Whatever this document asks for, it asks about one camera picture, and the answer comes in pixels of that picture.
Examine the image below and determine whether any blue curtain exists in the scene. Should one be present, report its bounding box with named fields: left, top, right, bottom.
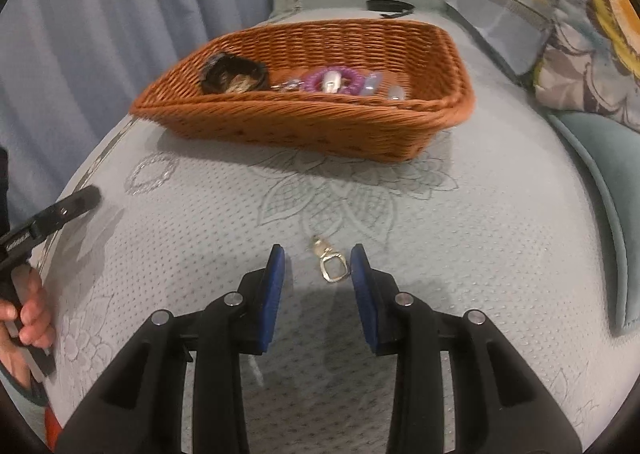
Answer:
left=0, top=0, right=281, bottom=230

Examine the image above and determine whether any brown wicker basket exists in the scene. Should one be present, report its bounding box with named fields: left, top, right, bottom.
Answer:
left=129, top=19, right=475, bottom=162

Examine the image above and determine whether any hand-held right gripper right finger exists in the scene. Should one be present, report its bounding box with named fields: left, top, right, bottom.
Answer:
left=350, top=244, right=583, bottom=454

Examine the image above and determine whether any striped blue pillow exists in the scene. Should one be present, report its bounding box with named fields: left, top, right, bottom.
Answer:
left=445, top=0, right=558, bottom=77

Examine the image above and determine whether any purple spiral hair tie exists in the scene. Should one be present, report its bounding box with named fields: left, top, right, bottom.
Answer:
left=303, top=66, right=368, bottom=96

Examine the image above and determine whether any gold pendant clasp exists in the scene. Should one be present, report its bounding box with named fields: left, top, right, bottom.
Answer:
left=311, top=235, right=348, bottom=283

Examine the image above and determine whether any teal cushion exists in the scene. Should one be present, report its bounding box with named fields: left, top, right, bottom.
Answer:
left=545, top=111, right=640, bottom=337

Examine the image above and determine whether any floral print pillow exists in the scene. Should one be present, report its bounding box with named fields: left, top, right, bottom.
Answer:
left=532, top=0, right=640, bottom=127

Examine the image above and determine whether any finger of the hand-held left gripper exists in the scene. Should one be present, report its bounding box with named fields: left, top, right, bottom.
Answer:
left=30, top=185, right=102, bottom=240

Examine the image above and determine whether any black strap band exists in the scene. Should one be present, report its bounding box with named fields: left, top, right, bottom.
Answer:
left=366, top=0, right=415, bottom=18

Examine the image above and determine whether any person's left hand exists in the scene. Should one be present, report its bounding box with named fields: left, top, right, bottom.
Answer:
left=0, top=271, right=56, bottom=350

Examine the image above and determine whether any light blue hair clip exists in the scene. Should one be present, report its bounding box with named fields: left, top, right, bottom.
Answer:
left=362, top=74, right=407, bottom=102

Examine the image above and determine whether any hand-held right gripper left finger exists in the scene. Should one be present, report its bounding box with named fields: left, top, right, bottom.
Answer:
left=55, top=244, right=287, bottom=454

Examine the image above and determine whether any black wrist watch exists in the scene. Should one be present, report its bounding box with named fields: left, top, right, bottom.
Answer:
left=201, top=54, right=268, bottom=96

